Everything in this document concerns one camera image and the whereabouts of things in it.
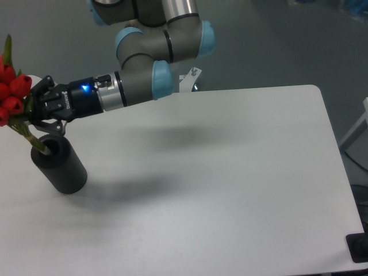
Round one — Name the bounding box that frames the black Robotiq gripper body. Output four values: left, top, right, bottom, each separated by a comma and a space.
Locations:
37, 77, 103, 122

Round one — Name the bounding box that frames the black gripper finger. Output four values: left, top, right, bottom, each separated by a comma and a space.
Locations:
30, 75, 57, 98
28, 111, 67, 136

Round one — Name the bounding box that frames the red tulip bouquet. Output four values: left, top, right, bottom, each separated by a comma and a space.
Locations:
1, 34, 51, 155

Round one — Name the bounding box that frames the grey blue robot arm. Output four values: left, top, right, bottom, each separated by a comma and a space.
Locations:
25, 1, 216, 136

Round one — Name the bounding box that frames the dark grey ribbed vase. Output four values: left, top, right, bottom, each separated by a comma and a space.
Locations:
30, 135, 87, 194

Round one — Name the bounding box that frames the white rounded chair part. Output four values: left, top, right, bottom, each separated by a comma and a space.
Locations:
29, 75, 42, 86

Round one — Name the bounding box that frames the white furniture leg at right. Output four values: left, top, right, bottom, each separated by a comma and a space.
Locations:
338, 98, 367, 152

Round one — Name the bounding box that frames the black device at table corner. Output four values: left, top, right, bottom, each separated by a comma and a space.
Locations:
346, 233, 367, 263

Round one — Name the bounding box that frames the white pedestal base frame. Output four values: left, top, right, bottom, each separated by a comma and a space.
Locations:
179, 67, 202, 93

